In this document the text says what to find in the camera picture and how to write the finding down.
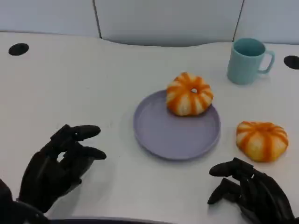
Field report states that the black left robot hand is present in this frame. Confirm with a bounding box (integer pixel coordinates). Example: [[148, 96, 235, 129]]
[[18, 125, 107, 213]]

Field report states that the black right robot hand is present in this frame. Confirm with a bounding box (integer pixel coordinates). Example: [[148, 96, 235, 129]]
[[207, 157, 296, 224]]

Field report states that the orange white toy bread roll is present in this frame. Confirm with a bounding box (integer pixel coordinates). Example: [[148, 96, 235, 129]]
[[166, 72, 214, 117], [235, 121, 289, 163]]

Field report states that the lilac plate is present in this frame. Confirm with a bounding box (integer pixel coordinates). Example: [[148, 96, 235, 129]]
[[133, 90, 222, 161]]

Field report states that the pale green mug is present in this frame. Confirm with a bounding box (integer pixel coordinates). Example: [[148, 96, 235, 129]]
[[227, 38, 276, 85]]

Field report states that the grey partition panel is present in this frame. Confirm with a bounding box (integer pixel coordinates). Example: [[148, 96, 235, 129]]
[[0, 0, 102, 38], [233, 0, 299, 45], [93, 0, 245, 47]]

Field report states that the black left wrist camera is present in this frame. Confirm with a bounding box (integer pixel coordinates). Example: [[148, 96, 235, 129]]
[[0, 178, 50, 224]]

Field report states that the black table cable grommet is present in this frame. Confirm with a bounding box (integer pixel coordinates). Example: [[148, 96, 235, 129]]
[[8, 43, 30, 56], [283, 55, 299, 70]]

